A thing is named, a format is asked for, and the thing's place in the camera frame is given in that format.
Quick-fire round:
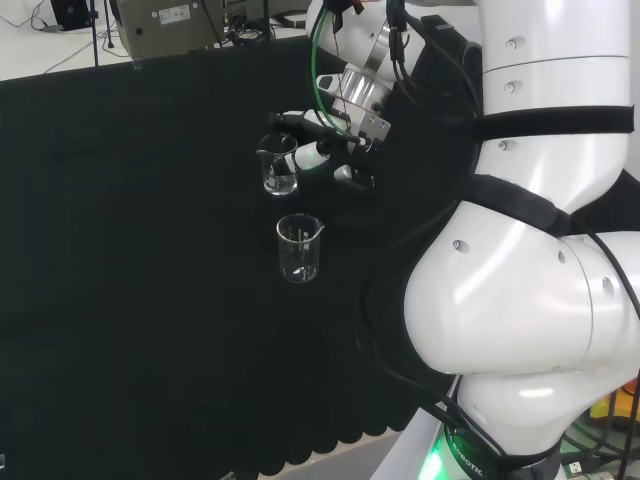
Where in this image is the grey metal equipment box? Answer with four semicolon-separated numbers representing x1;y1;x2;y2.
109;0;227;57

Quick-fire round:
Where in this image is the yellow stop button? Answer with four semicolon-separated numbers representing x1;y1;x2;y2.
591;379;640;432

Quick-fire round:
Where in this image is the thin black tripod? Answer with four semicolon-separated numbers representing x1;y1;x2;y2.
89;0;117;68

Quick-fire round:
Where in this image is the green cable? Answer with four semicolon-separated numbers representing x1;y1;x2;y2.
309;0;352;135

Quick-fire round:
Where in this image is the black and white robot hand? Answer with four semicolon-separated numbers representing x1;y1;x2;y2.
268;106;392;194

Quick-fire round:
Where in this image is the black bench cloth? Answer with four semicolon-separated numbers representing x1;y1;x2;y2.
0;34;640;477

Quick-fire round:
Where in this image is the clear glass beaker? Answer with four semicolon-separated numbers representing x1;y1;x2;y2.
256;132;300;196
275;212;326;285

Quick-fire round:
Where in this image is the small black device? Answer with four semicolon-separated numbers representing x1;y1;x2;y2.
51;0;94;29

